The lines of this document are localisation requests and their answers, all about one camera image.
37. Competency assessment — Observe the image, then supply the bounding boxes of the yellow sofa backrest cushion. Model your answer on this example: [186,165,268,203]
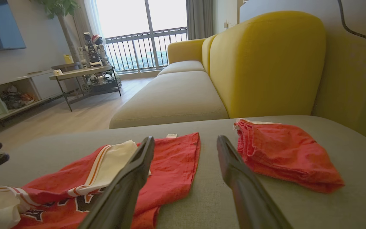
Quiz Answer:
[209,11,326,119]
[312,0,366,148]
[201,34,217,75]

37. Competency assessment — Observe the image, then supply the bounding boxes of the wooden coffee table black legs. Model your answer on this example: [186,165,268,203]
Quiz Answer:
[49,65,122,112]

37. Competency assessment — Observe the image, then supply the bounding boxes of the black white toy robot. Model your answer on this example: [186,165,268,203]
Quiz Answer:
[78,32,110,68]

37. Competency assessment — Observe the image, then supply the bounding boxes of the red garment with striped trim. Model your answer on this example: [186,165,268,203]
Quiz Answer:
[0,133,201,229]

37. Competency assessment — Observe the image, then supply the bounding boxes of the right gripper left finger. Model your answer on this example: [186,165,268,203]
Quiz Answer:
[78,136,155,229]

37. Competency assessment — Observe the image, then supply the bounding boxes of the large grey sofa seat cushion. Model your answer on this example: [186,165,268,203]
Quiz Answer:
[0,115,366,229]

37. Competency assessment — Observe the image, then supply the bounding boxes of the green potted plant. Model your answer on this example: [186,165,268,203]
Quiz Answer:
[30,0,85,64]

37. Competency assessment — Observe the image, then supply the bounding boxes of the white sheer curtain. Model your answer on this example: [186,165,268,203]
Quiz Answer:
[73,0,105,48]

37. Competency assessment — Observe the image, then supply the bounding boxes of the red garment with white trim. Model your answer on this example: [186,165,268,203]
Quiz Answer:
[233,118,345,194]

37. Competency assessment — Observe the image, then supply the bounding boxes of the grey window frame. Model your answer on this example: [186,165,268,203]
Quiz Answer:
[143,0,159,69]

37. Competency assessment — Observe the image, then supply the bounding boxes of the clutter of cables in shelf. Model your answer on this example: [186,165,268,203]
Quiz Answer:
[0,85,37,110]

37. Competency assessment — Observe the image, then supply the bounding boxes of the grey curtain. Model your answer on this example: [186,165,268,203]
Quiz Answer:
[186,0,215,40]

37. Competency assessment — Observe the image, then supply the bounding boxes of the yellow sofa armrest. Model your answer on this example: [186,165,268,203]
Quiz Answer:
[167,38,206,64]

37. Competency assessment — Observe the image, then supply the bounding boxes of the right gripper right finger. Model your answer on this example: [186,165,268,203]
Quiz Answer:
[216,135,293,229]

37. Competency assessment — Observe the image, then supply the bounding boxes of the grey balcony railing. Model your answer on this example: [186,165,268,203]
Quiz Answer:
[105,27,188,73]

